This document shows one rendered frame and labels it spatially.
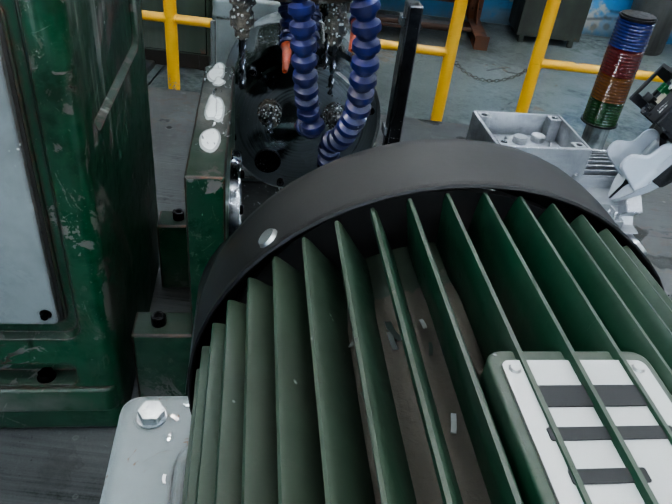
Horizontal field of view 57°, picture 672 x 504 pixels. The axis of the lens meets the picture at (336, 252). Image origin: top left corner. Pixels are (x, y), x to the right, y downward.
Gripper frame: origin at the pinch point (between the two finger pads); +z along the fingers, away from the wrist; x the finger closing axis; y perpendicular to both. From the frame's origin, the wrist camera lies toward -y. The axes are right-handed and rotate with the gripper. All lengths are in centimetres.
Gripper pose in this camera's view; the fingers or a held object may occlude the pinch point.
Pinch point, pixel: (622, 194)
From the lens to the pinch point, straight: 85.9
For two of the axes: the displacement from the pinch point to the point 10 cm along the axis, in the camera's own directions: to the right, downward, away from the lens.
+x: 1.0, 6.0, -8.0
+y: -8.1, -4.2, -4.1
